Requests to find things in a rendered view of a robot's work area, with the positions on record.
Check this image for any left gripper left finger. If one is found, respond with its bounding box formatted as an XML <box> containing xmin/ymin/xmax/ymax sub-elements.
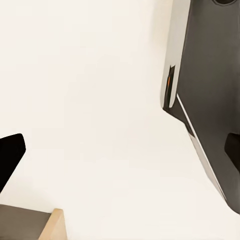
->
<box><xmin>0</xmin><ymin>133</ymin><xmax>26</xmax><ymax>193</ymax></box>

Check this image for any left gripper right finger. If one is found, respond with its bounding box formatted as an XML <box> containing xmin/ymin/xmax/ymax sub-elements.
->
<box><xmin>224</xmin><ymin>133</ymin><xmax>240</xmax><ymax>172</ymax></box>

